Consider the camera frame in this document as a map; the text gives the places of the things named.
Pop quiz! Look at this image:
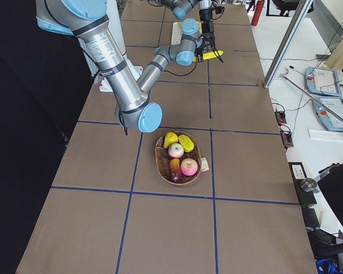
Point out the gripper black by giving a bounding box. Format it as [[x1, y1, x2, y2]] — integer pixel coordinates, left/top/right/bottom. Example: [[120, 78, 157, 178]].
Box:
[[196, 34, 207, 57], [199, 8, 214, 33]]

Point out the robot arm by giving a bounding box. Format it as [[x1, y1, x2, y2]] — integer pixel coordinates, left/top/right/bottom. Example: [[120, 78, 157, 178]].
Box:
[[154, 0, 214, 34], [35, 1, 214, 132]]

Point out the brown wicker basket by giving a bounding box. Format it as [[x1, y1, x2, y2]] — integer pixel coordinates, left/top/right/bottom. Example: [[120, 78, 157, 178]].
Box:
[[155, 131, 202, 186]]

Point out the basket paper tag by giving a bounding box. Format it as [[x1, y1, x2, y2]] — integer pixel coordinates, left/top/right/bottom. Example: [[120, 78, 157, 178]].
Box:
[[201, 157, 210, 172]]

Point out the cream bear tray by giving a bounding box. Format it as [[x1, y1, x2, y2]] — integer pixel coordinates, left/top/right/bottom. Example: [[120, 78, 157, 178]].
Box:
[[171, 21, 202, 47]]

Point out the red bottle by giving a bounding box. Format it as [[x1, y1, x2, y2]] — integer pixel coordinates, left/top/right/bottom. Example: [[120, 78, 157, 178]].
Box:
[[251, 0, 265, 26]]

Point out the black power strip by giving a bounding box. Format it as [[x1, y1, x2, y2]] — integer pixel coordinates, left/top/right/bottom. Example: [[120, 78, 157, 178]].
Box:
[[280, 130, 294, 148], [274, 111, 287, 126]]

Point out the yellow lemon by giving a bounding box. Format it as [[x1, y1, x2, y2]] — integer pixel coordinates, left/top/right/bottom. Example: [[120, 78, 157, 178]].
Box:
[[178, 134, 194, 152]]

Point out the far teach pendant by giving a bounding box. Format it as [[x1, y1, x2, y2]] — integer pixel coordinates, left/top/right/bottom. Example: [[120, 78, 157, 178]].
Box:
[[305, 67, 341, 96]]

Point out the teach pendant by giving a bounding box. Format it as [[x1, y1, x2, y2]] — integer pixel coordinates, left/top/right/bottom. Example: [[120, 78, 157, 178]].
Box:
[[313, 96, 343, 132], [305, 67, 341, 96]]

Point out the pink apple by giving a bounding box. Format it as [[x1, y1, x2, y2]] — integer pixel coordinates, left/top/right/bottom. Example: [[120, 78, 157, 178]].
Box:
[[180, 158, 198, 176]]

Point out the purple red mango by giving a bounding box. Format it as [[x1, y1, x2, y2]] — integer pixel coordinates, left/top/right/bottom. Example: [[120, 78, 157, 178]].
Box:
[[169, 158, 182, 183]]

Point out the near teach pendant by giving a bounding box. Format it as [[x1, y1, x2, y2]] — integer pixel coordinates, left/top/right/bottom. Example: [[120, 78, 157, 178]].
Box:
[[313, 96, 343, 132]]

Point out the reacher grabber tool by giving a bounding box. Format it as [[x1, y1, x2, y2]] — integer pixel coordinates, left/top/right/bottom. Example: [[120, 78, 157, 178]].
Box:
[[280, 74, 343, 132]]

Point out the metal cup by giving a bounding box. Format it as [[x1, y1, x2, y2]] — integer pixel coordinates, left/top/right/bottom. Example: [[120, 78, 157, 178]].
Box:
[[300, 178, 320, 194]]

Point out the aluminium frame post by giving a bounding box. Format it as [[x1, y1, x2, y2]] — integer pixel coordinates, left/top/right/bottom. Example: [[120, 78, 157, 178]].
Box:
[[263, 0, 314, 88]]

